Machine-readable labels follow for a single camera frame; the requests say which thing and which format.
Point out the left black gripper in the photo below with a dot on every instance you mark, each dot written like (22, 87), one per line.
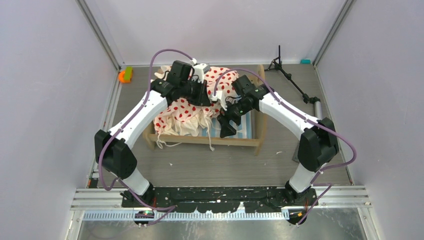
(202, 99)

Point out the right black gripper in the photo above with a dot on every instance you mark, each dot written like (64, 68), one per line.
(224, 119)

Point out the wooden pet bed frame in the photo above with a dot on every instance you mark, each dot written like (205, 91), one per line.
(250, 133)

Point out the strawberry print ruffled blanket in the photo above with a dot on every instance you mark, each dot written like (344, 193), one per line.
(194, 114)

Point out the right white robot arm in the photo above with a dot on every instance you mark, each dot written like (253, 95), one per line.
(317, 145)

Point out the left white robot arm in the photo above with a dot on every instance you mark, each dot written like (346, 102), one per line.
(113, 148)

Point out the black tripod stand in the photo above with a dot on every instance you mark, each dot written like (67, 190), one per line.
(299, 82)

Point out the orange green toy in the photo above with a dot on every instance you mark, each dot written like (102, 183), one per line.
(126, 75)

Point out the teal small block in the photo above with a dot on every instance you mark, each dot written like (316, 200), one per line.
(305, 61)

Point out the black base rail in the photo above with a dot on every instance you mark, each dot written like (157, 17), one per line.
(214, 203)

